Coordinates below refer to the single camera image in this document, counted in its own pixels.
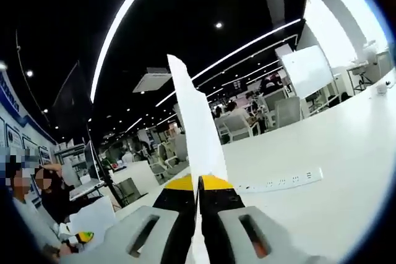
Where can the hanging black monitor screen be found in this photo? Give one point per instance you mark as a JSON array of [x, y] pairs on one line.
[[72, 97]]

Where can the curved ceiling light strip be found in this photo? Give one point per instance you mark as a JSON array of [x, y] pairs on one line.
[[235, 53]]

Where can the white table power strip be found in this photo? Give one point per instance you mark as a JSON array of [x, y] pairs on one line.
[[278, 180]]

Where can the white side table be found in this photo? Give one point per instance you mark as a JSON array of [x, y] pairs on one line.
[[363, 74]]

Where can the white whiteboard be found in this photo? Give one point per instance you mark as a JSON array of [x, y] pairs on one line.
[[307, 70]]

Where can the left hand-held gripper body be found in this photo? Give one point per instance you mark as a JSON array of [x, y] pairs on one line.
[[71, 245]]

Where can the person's left hand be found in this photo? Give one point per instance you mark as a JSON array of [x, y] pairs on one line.
[[52, 251]]

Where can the stack of white printing papers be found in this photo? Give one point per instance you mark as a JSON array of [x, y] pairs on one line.
[[198, 128]]

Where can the grey mesh office chair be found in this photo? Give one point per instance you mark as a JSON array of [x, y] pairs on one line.
[[238, 128], [288, 112]]

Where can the small white box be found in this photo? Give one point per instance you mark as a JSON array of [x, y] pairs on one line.
[[382, 89]]

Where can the open silver laptop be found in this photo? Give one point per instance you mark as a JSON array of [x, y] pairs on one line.
[[89, 168]]

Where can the ceiling air conditioner unit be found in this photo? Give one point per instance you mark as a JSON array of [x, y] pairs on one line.
[[151, 80]]

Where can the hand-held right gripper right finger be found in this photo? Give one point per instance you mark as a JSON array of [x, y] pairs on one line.
[[235, 239]]

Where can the straight ceiling light strip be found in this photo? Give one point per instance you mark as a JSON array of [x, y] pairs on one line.
[[114, 29]]

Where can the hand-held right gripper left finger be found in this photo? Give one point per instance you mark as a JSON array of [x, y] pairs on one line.
[[145, 239]]

